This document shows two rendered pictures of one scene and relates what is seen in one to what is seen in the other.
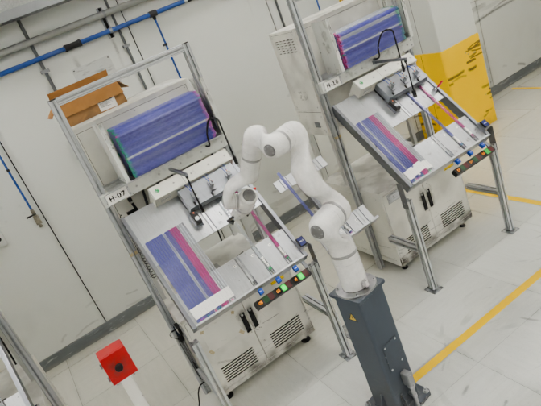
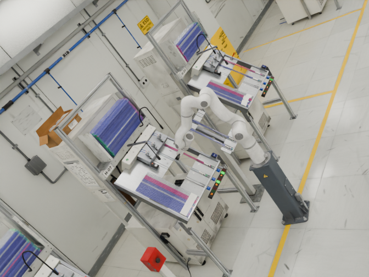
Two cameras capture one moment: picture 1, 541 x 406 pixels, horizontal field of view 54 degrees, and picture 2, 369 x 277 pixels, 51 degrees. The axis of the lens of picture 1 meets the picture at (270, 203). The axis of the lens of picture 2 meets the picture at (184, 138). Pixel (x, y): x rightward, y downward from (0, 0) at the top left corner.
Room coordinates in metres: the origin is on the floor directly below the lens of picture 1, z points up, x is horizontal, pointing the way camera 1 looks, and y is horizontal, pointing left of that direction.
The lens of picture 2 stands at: (-0.43, 1.03, 2.56)
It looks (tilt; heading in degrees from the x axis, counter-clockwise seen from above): 25 degrees down; 342
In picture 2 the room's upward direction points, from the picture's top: 37 degrees counter-clockwise
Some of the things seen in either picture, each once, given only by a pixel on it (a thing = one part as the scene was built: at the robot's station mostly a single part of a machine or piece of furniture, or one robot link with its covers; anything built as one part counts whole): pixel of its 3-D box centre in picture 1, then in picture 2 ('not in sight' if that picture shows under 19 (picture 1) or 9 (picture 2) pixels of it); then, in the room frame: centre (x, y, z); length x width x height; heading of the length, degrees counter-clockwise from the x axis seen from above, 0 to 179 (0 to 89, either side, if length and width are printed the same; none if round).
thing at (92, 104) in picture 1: (107, 89); (69, 116); (3.10, 0.60, 1.82); 0.68 x 0.30 x 0.20; 112
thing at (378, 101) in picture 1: (403, 162); (229, 102); (3.34, -0.94, 0.65); 1.01 x 0.73 x 1.29; 22
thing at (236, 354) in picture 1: (231, 312); (179, 219); (2.95, 0.49, 0.31); 0.70 x 0.65 x 0.62; 112
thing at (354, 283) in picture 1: (349, 269); (255, 152); (2.07, -0.21, 0.79); 0.19 x 0.19 x 0.18
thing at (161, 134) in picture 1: (163, 133); (116, 126); (2.86, 0.39, 1.52); 0.51 x 0.13 x 0.27; 112
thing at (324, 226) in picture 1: (331, 233); (242, 136); (2.05, -0.19, 1.00); 0.19 x 0.12 x 0.24; 136
